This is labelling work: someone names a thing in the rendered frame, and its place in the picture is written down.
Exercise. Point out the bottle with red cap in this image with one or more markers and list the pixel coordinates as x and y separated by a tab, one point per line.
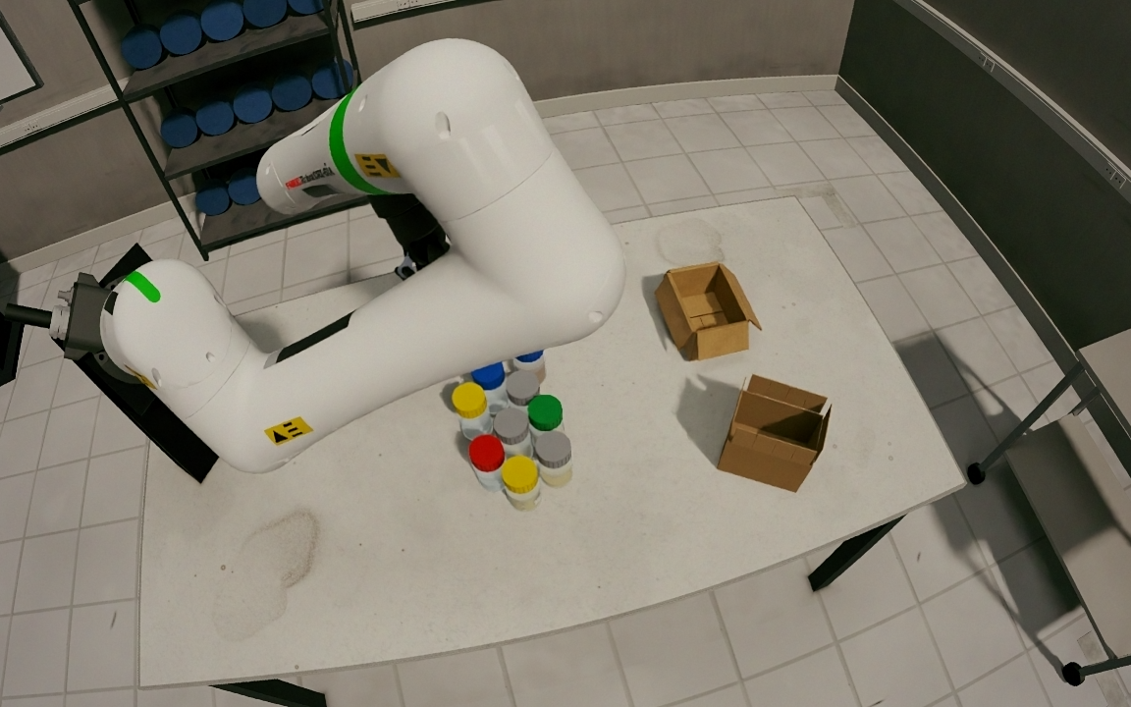
487	454

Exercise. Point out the green-capped bottle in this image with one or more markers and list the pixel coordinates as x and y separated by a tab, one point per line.
545	413

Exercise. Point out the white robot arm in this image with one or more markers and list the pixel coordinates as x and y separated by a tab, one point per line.
533	264

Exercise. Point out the white bottle with dark blue cap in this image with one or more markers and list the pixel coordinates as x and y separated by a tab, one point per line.
534	362

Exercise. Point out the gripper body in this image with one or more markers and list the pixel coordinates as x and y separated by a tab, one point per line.
408	229

